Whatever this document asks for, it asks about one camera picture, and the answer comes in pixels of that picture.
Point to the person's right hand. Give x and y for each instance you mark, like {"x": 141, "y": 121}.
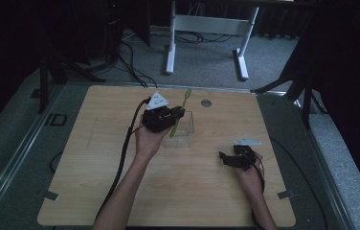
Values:
{"x": 248, "y": 179}

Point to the black metal stand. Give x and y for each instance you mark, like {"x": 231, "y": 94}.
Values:
{"x": 44, "y": 83}
{"x": 305, "y": 96}

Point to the grey tape strip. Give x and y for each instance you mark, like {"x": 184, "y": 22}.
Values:
{"x": 286, "y": 194}
{"x": 51, "y": 195}

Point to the clear plastic cup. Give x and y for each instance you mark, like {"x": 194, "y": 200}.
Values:
{"x": 186, "y": 127}

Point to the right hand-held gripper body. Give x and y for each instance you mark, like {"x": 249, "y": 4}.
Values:
{"x": 244, "y": 155}

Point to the white desk frame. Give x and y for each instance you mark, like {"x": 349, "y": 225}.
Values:
{"x": 206, "y": 25}

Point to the green toothbrush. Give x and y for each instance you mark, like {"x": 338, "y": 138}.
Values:
{"x": 185, "y": 99}

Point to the person's left hand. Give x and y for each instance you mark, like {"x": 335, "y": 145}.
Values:
{"x": 149, "y": 142}

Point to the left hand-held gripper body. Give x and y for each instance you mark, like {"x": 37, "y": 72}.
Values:
{"x": 159, "y": 118}

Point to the grey round table grommet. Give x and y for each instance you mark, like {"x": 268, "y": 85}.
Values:
{"x": 206, "y": 103}

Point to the metal floor rail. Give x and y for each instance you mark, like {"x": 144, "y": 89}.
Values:
{"x": 328, "y": 166}
{"x": 15, "y": 159}

